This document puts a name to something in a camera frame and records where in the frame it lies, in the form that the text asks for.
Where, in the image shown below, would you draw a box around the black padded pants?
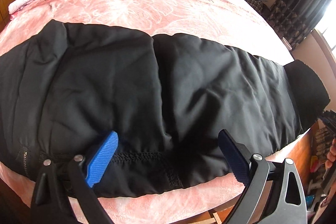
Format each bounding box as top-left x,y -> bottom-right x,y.
1,20 -> 330,198

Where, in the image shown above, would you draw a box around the person's right hand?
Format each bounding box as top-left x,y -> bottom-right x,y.
325,139 -> 336,169

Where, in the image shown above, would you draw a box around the dark patterned curtain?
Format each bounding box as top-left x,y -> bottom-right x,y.
268,0 -> 331,49

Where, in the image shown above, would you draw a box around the plaid cloth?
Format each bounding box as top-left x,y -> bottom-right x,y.
245,0 -> 264,15

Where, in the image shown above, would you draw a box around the pink sweet dream bedspread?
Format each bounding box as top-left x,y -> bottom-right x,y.
0,0 -> 295,224

